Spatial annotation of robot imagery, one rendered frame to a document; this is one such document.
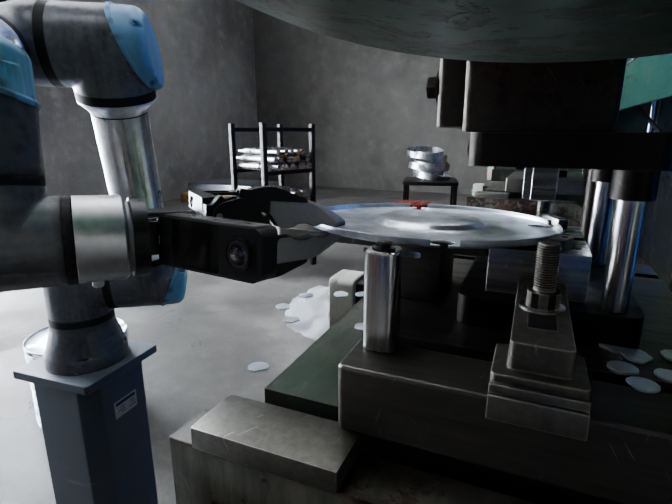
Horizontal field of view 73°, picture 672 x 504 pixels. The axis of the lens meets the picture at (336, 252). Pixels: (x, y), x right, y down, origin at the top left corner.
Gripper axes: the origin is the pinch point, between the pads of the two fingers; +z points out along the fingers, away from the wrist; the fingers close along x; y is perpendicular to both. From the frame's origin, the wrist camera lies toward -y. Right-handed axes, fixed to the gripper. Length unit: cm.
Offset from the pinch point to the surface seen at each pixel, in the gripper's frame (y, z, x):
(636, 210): -20.9, 16.8, -4.3
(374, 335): -11.6, -2.4, 7.1
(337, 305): 28.6, 16.7, 20.8
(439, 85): -4.0, 9.0, -14.9
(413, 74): 540, 424, -112
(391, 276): -12.5, -1.7, 1.7
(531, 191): -10.2, 17.1, -4.7
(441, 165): 220, 210, 5
